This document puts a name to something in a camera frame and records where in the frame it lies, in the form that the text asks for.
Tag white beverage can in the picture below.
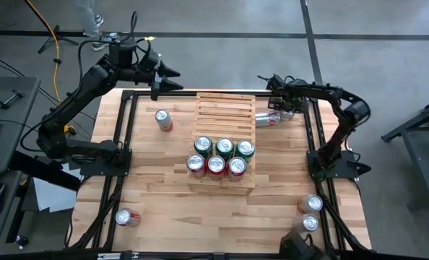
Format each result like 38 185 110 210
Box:
292 212 320 233

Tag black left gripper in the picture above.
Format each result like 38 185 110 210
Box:
127 50 184 103

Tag black desk beam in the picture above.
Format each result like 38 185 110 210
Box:
7 150 82 192

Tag yellow power cable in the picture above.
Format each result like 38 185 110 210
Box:
23 0 74 137

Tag black handle tool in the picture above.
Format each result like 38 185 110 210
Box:
0 90 24 115

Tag black caster wheel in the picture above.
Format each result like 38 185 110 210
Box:
14 234 30 250

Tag red can white labels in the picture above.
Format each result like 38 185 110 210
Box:
186 153 207 181

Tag green soda can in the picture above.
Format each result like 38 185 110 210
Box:
214 136 235 162
193 135 214 159
235 139 256 163

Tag red white seltzer can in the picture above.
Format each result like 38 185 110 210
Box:
154 108 174 133

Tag red beverage can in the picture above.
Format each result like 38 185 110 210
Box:
114 208 142 228

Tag grey desk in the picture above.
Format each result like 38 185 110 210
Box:
0 76 41 175
0 170 23 256

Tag black tripod stand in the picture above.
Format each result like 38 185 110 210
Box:
37 24 80 55

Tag silver bracket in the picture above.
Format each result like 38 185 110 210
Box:
97 252 139 260

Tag dark metal stand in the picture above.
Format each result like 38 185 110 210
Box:
380 92 429 212

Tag red can barcode label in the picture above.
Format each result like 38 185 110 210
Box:
227 156 248 183

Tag white paper sheets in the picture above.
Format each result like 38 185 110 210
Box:
32 162 82 214

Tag wooden slatted shelf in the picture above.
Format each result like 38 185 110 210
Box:
186 92 258 197

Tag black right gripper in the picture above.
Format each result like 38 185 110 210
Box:
268 77 308 115

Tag red can bottom right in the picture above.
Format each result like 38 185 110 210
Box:
296 194 324 215

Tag red can small label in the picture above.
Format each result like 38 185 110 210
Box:
206 155 228 181

